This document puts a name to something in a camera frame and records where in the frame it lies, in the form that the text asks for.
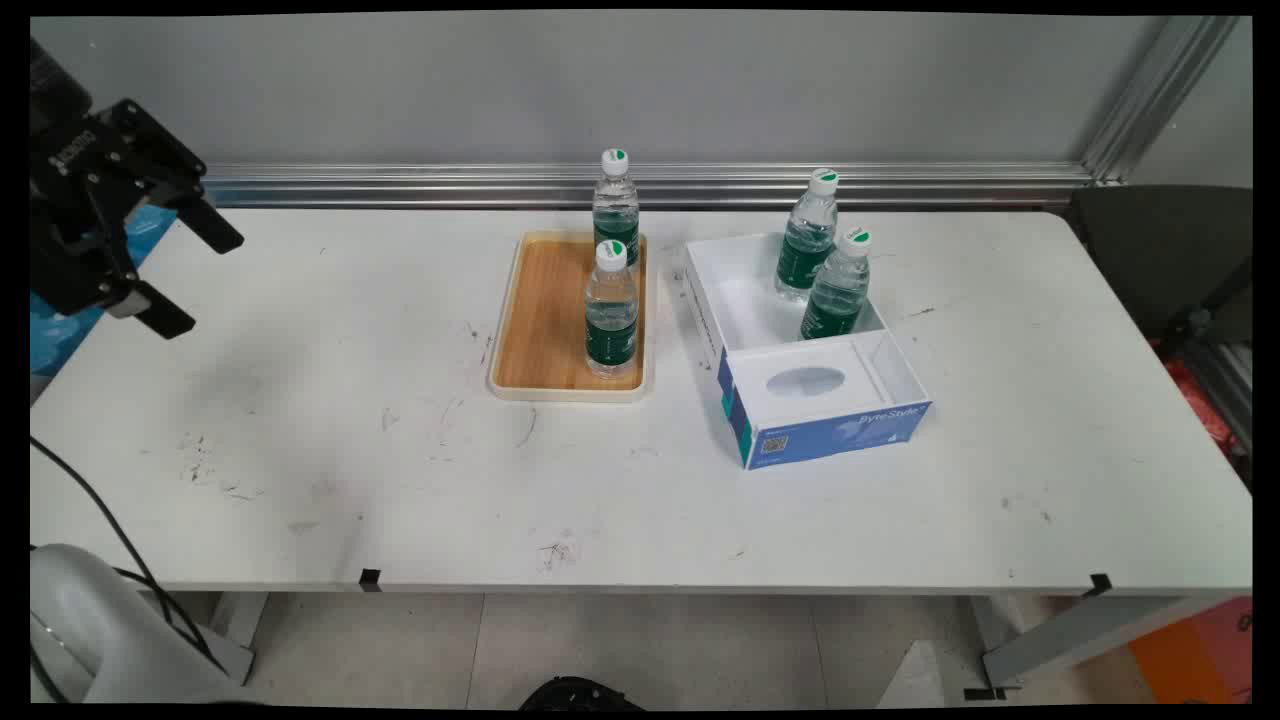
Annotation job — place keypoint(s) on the red patterned item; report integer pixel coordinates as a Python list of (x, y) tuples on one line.
[(1200, 405)]

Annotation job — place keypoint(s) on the blue package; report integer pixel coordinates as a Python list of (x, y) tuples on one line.
[(50, 340)]

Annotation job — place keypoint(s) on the white table leg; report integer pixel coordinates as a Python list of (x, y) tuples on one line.
[(1080, 630), (235, 635)]

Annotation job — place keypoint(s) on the black tape mark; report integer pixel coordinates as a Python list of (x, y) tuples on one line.
[(1100, 584), (370, 579)]

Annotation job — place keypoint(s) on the grey metal frame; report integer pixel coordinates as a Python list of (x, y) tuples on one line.
[(1228, 385)]

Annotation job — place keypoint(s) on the blue and white cardboard box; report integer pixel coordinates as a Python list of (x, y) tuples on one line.
[(830, 430)]

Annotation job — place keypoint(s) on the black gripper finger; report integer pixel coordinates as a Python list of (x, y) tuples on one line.
[(120, 290), (170, 170)]

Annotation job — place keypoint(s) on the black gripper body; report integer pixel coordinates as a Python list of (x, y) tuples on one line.
[(70, 150)]

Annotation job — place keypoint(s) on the slanted aluminium profile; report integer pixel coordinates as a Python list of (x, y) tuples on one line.
[(1160, 95)]

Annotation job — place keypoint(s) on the orange box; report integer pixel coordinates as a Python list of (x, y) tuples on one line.
[(1195, 650)]

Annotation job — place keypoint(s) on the black round object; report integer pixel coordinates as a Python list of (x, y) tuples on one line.
[(580, 695)]

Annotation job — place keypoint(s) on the clear water bottle green label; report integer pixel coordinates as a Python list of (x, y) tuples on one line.
[(805, 250), (835, 300), (611, 320), (615, 215)]

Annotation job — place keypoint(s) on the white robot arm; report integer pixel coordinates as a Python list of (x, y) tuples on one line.
[(100, 630)]

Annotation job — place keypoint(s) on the wooden tray with cream rim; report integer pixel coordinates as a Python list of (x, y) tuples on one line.
[(545, 320)]

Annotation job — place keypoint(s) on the horizontal aluminium rail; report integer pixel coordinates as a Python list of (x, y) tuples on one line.
[(400, 185)]

